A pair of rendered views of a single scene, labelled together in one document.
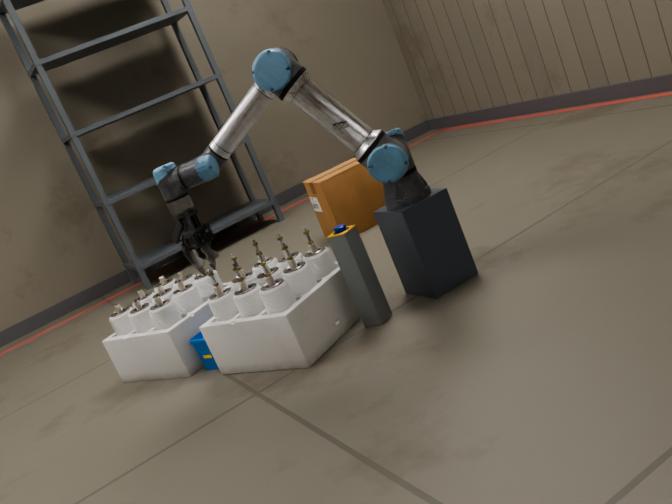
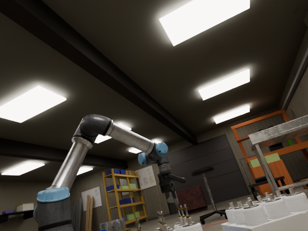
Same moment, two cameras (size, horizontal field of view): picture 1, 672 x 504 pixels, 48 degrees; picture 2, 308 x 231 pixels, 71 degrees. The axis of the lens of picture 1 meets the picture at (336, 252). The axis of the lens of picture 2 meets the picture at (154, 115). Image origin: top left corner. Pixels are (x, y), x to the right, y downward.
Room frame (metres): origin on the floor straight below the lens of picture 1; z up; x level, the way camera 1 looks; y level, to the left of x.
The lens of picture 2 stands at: (3.26, -0.62, 0.35)
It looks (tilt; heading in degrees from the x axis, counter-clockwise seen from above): 23 degrees up; 131
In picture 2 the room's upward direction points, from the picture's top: 15 degrees counter-clockwise
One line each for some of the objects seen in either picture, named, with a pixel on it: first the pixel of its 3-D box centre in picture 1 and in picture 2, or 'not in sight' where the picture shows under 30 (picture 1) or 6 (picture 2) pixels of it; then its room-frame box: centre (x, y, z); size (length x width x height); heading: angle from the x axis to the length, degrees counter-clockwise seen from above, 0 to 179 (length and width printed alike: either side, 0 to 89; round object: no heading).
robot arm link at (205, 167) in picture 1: (200, 170); (149, 157); (2.35, 0.29, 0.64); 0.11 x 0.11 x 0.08; 77
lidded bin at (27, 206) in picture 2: not in sight; (24, 207); (-6.41, 1.96, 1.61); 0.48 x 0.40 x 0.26; 113
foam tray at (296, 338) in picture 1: (287, 316); not in sight; (2.38, 0.23, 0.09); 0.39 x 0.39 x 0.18; 50
